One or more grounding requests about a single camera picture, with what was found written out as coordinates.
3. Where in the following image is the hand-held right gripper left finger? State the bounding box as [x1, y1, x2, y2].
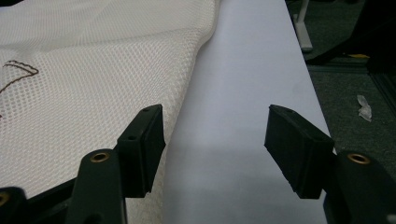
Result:
[116, 104, 166, 199]

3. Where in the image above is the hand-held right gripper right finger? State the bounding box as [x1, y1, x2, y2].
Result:
[263, 104, 337, 200]

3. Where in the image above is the white mesh laundry bag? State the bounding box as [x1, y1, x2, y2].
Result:
[0, 0, 222, 224]

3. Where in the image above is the crumpled white wrapper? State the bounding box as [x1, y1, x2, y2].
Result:
[356, 94, 374, 122]

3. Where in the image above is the white metal stand leg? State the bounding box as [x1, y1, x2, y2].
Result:
[291, 0, 314, 53]

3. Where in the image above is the dark cloth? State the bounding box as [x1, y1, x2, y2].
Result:
[306, 0, 396, 67]

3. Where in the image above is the dark metal frame rail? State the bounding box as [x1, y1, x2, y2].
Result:
[306, 57, 396, 108]

